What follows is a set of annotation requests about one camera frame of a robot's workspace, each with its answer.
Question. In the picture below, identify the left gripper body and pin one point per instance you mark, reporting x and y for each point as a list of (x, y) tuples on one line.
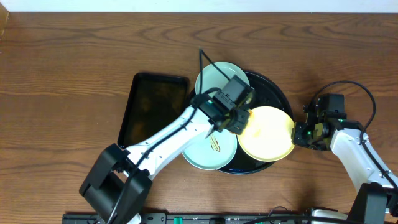
[(240, 121)]

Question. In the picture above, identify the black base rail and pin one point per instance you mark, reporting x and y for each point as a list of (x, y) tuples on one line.
[(162, 218)]

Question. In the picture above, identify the round black tray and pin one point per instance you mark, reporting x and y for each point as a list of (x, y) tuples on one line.
[(267, 94)]

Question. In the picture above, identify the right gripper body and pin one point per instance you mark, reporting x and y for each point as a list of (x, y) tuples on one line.
[(299, 134)]

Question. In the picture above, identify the black rectangular tray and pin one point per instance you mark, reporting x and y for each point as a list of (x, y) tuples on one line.
[(155, 101)]

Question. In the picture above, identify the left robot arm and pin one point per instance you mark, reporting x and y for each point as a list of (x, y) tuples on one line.
[(119, 182)]

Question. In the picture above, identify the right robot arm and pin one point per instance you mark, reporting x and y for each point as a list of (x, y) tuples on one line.
[(374, 182)]

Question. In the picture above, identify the yellow plate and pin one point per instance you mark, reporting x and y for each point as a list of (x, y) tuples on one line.
[(267, 136)]

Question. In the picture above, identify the light blue plate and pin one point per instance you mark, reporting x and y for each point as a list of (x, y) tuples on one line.
[(214, 152), (213, 78)]

